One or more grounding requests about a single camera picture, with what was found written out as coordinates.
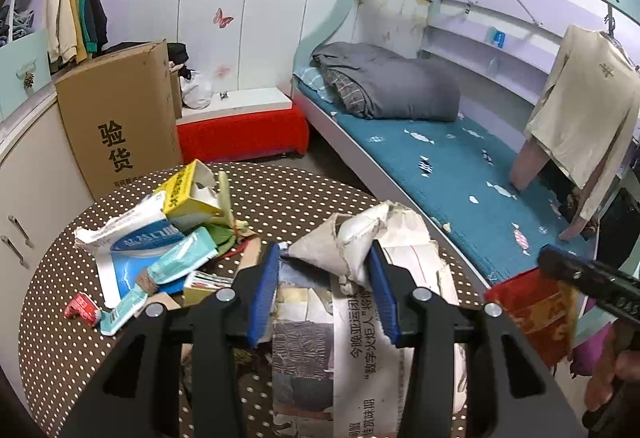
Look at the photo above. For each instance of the red orange snack packet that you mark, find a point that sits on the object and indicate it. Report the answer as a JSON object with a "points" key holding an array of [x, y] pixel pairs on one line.
{"points": [[530, 313]]}

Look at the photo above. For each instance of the small red packet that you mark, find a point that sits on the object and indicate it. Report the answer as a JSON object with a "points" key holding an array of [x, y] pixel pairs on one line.
{"points": [[82, 308]]}

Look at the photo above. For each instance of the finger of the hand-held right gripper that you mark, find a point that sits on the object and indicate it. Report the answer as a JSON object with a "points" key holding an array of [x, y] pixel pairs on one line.
{"points": [[580, 274]]}

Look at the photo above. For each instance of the black hanging garment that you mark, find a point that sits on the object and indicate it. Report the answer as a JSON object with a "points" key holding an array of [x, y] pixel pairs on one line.
{"points": [[99, 8]]}

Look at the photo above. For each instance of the large cardboard box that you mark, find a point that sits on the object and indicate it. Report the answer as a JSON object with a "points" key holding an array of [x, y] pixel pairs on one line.
{"points": [[115, 118]]}

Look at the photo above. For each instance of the yellow hanging garment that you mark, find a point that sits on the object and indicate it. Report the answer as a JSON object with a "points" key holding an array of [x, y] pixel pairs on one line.
{"points": [[80, 18]]}

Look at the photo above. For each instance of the cream hanging garment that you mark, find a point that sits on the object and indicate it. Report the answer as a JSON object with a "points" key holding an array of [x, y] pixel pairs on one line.
{"points": [[59, 13]]}

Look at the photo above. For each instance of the green hanging garment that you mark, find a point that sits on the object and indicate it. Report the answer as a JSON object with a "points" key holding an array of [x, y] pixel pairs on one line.
{"points": [[90, 23]]}

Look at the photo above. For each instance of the torn white blue box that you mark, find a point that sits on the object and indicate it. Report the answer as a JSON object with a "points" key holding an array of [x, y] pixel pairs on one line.
{"points": [[145, 243]]}

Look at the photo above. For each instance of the grey folded quilt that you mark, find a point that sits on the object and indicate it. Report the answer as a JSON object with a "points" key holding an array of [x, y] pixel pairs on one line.
{"points": [[400, 83]]}

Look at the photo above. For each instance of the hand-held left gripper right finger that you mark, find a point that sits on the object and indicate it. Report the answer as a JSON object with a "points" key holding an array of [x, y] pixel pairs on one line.
{"points": [[382, 288]]}

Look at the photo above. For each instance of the purple cloth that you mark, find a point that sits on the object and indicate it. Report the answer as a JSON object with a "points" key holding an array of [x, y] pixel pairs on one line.
{"points": [[590, 348]]}

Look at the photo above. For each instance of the white low cabinet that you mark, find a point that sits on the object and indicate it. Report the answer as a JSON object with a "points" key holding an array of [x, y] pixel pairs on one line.
{"points": [[45, 198]]}

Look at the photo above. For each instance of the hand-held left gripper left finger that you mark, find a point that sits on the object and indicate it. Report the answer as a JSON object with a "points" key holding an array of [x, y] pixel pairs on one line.
{"points": [[265, 288]]}

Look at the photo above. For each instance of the metal clothes hanger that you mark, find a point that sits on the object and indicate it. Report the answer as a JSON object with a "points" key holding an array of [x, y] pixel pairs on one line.
{"points": [[609, 21]]}

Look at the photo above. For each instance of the green paper scrap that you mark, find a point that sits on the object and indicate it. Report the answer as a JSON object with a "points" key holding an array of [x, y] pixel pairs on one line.
{"points": [[220, 238]]}

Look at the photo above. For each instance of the small blue box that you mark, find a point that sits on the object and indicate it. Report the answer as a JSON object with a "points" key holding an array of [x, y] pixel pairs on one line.
{"points": [[498, 37]]}

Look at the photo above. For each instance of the beige hanging sweater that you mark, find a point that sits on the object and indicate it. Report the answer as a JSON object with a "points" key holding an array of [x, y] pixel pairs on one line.
{"points": [[585, 118]]}

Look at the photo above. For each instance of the white plastic bag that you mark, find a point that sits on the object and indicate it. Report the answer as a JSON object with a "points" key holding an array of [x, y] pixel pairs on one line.
{"points": [[195, 91]]}

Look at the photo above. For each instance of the red step white top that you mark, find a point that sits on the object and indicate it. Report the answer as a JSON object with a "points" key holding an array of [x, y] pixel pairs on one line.
{"points": [[240, 133]]}

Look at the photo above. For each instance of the small pale yellow carton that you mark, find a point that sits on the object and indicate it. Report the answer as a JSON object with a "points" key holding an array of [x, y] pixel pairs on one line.
{"points": [[200, 289]]}

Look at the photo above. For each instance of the pink hanging pants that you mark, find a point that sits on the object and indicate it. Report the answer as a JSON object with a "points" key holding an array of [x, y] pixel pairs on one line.
{"points": [[527, 163]]}

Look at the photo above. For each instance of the white wall shelf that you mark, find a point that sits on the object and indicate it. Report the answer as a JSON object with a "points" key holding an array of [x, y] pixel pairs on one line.
{"points": [[465, 49]]}

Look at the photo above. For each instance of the teal candy print bedsheet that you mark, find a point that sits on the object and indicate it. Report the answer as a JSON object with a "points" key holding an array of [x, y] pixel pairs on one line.
{"points": [[450, 178]]}

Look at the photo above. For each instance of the teal squeezed tube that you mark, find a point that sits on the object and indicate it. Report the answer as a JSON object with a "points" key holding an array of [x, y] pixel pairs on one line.
{"points": [[175, 263]]}

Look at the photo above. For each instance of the folded clothes pile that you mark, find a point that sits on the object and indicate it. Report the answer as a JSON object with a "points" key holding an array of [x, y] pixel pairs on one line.
{"points": [[12, 21]]}

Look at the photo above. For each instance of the blue patterned pillow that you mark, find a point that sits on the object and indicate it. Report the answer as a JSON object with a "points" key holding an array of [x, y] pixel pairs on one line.
{"points": [[312, 79]]}

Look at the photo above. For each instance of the metal support rod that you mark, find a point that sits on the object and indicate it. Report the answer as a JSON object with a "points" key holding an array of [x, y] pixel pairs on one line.
{"points": [[520, 3]]}

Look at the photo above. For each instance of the person's right hand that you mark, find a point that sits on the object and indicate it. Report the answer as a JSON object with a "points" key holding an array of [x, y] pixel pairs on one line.
{"points": [[606, 368]]}

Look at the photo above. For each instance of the torn yellow white box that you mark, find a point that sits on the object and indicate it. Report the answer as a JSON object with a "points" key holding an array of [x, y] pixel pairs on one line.
{"points": [[182, 190]]}

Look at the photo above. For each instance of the pale pink butterfly sticker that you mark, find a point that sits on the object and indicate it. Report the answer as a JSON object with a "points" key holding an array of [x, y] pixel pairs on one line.
{"points": [[222, 69]]}

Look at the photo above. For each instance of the newspaper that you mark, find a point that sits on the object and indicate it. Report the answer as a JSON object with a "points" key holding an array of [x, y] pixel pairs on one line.
{"points": [[310, 318]]}

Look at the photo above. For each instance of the brown cardboard scrap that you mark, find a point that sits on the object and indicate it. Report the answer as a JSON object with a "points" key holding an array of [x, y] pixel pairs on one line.
{"points": [[247, 259]]}

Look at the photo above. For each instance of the dark cloth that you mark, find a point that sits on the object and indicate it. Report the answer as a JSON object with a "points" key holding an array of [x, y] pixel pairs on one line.
{"points": [[562, 190]]}

